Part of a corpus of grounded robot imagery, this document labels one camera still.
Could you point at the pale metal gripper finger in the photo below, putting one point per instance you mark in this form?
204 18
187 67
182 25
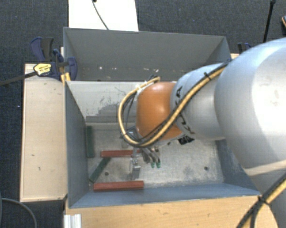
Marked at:
137 173
131 163

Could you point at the red-brown flat block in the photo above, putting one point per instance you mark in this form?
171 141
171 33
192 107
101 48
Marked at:
116 153
119 185

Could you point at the pale wood board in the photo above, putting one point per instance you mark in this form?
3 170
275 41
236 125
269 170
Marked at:
44 132

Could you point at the grey metal bin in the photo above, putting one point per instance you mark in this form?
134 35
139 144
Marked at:
138 56

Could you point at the black cylinder on white bracket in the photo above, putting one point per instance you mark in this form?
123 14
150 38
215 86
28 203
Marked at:
186 140

